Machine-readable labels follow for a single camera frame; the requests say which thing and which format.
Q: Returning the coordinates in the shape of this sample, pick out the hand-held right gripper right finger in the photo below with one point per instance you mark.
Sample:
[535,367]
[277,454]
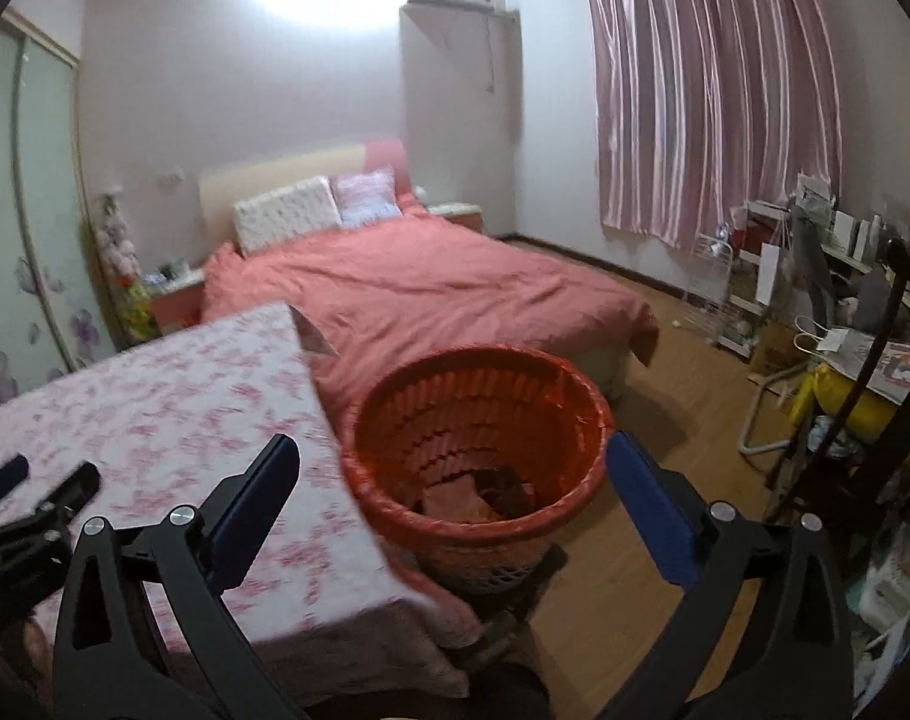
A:
[650,517]

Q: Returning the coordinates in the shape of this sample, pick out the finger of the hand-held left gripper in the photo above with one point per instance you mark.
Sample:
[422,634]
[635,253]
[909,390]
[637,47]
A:
[65,495]
[1,484]

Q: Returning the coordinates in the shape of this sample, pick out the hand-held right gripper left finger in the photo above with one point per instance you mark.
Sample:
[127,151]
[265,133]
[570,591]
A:
[252,514]

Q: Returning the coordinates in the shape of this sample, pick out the orange plastic basket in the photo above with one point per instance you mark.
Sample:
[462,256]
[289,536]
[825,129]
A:
[492,570]

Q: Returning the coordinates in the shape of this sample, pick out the floral tablecloth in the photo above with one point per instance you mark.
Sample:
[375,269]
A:
[162,405]

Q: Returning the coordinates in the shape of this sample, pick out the dark wooden stool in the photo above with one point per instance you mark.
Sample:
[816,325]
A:
[530,592]

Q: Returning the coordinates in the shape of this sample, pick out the green yellow plush toy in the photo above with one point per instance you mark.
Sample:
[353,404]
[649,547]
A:
[140,311]

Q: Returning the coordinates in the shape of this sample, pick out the brown paper bag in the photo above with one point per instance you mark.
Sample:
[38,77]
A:
[773,352]

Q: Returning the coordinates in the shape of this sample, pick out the white trolley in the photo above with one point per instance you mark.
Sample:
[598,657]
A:
[743,322]

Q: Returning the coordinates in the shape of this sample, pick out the pink white nightstand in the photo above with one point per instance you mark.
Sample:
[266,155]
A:
[173,304]
[458,214]

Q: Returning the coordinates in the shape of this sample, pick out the person's leg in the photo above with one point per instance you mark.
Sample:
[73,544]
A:
[507,694]

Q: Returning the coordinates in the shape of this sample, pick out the yellow cushion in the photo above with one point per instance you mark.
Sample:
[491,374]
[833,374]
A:
[844,397]

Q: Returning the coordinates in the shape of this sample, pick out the flower print wardrobe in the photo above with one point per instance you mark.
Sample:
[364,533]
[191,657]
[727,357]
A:
[27,240]

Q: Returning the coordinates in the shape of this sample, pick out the hanging plush toys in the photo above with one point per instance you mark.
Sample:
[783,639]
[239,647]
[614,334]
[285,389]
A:
[119,240]

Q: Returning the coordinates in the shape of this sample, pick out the red duvet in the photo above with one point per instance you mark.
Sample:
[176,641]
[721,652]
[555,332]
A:
[440,285]

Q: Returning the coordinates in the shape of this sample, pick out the printed magazine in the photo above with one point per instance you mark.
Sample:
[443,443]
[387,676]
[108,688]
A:
[904,367]

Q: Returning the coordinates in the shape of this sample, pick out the floral pillow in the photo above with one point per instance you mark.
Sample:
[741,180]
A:
[286,214]

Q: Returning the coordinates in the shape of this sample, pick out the dark wooden chair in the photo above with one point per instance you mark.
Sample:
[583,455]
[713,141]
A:
[886,315]

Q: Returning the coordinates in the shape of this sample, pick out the pink striped pillow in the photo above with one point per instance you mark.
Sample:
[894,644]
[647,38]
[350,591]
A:
[365,195]

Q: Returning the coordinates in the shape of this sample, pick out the bed headboard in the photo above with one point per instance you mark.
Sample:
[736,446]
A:
[290,165]

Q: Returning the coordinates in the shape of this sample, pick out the pink curtain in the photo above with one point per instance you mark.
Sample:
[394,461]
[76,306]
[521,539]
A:
[710,90]

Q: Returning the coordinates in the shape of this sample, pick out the white tube frame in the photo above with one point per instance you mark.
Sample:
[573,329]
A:
[747,427]

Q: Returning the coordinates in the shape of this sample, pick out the wall socket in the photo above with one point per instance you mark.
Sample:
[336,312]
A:
[170,179]

